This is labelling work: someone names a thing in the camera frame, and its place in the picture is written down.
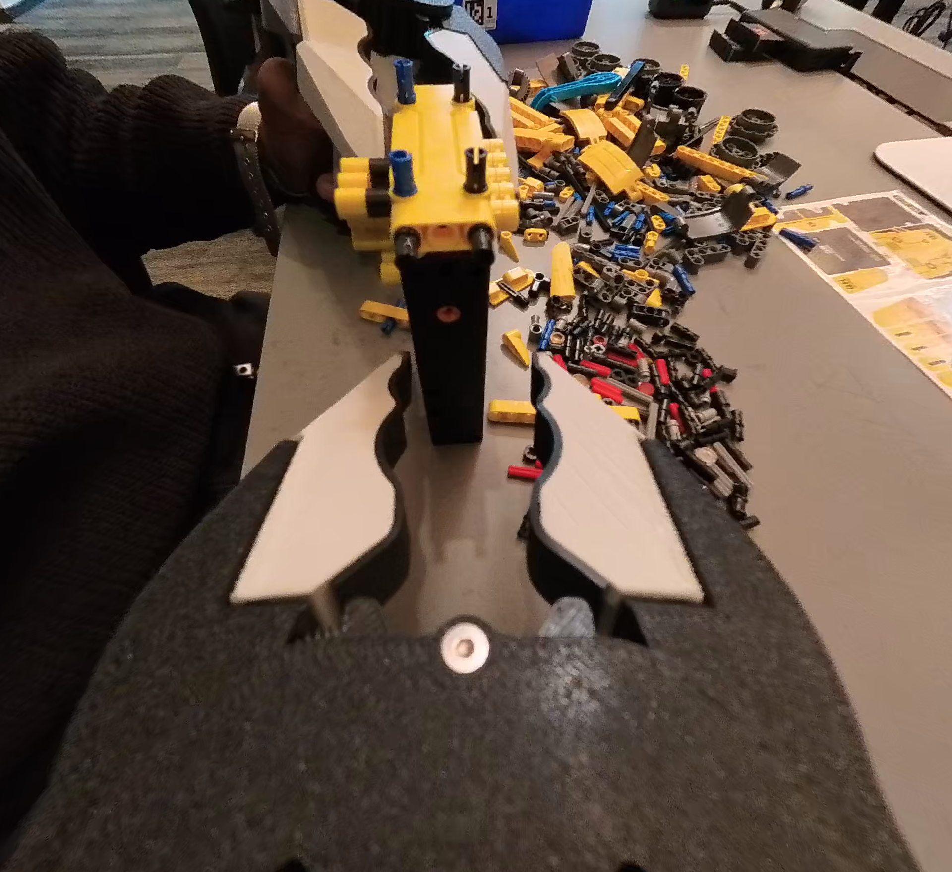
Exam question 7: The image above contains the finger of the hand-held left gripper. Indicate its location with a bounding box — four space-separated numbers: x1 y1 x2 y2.
295 0 395 163
425 29 520 181

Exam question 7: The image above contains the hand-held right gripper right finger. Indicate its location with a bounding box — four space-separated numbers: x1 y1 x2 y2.
518 350 705 624

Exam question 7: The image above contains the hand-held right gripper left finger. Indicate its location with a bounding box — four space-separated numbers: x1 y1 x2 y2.
229 351 414 631

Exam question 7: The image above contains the yellow toy brick assembly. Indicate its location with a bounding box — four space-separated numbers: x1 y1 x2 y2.
331 58 520 287

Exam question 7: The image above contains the black rectangular block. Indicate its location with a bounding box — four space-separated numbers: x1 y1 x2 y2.
396 247 497 448

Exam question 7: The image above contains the person's left forearm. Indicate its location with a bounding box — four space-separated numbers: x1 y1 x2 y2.
0 30 280 271

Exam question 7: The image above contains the person's left hand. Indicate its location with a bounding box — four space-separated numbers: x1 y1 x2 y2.
256 56 337 204

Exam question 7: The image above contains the pile of black red pins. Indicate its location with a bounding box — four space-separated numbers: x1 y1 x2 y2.
506 314 761 532

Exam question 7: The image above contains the pile of mixed toy bricks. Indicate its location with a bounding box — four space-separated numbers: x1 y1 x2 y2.
506 39 813 315

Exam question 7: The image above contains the person's dark sweater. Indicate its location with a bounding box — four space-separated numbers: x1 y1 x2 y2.
0 166 272 843

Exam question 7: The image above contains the black flat adapter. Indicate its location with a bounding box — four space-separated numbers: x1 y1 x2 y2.
709 6 865 75

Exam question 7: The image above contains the printed instruction sheet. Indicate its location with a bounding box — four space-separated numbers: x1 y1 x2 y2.
773 190 952 401

